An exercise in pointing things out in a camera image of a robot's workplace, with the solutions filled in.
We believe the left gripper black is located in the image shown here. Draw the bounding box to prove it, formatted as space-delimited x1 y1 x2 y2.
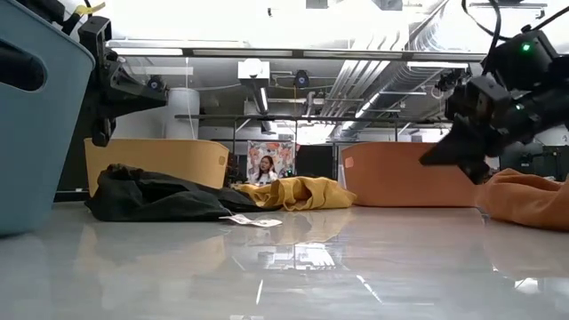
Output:
77 15 170 148

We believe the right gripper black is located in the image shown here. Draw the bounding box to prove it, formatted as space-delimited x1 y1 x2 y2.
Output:
418 28 553 186

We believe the teal plastic bin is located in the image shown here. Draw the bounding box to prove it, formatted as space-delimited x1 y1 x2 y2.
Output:
0 0 97 237

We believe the black cloth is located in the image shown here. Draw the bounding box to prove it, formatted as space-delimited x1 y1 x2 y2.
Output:
84 163 284 223

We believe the white cylindrical column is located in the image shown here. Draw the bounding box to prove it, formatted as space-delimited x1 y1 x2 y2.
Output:
164 86 202 140

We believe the orange plastic bin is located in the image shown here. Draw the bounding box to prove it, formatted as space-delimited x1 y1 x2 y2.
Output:
341 141 479 208

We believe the orange cloth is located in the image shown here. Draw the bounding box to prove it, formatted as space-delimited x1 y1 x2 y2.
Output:
475 167 569 233

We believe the black background equipment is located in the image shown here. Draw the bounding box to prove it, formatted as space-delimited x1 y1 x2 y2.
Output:
497 144 569 181

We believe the black ceiling-mounted device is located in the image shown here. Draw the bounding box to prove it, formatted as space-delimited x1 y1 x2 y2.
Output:
437 68 469 93

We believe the yellow tape tag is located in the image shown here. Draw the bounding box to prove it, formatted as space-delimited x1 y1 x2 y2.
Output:
73 1 108 17

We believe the white ceiling box fixture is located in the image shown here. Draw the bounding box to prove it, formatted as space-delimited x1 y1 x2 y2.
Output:
236 58 271 134

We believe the black monitor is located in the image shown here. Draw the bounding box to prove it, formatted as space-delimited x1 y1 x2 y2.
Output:
294 143 335 180

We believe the person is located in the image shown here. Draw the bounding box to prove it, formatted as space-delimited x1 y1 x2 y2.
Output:
248 155 280 186

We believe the grey overhead beam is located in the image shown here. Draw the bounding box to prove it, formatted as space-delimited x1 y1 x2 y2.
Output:
106 39 488 62

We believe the yellow cloth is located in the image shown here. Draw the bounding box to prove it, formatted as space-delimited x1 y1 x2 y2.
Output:
235 175 358 212

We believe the white cloth tag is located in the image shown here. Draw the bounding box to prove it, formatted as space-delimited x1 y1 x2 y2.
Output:
218 213 284 229

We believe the colourful wall poster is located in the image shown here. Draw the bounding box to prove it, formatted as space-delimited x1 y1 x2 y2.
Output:
245 140 296 180

